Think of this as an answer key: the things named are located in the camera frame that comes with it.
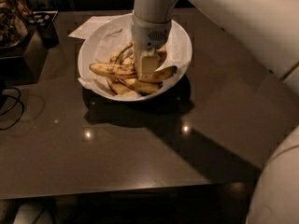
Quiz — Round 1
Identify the white ceramic bowl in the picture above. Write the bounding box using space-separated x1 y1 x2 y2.
77 12 193 103

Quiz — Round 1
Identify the small banana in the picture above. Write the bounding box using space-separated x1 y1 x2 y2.
121 57 133 64
109 43 132 63

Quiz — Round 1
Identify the yellow banana front left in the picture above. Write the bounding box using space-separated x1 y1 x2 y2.
107 78 139 95

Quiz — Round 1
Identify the small banana back left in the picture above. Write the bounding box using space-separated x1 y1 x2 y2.
109 43 132 63

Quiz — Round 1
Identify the black cup with pattern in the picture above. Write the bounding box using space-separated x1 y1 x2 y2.
27 11 59 49

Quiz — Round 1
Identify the dark box stand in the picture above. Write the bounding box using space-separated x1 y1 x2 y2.
0 26 48 86

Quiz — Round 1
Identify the glass jar with snacks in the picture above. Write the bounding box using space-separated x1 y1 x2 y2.
0 0 28 50

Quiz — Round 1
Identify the white object under table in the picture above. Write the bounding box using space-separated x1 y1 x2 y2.
0 196 78 224

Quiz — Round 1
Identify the black cable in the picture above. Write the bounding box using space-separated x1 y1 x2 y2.
0 86 26 132

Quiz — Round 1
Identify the yellow banana right side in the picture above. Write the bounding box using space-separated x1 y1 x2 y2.
143 65 178 83

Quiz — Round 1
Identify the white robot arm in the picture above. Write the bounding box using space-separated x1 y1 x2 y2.
132 0 299 224

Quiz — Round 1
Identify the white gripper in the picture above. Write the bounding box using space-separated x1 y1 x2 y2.
131 11 172 81

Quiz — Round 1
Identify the small banana back middle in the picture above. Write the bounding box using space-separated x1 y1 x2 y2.
121 57 133 64

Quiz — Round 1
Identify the white paper sheet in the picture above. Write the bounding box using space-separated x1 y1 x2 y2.
68 16 116 40

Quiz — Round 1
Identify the long spotted yellow banana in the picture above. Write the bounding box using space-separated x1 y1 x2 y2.
89 44 168 80

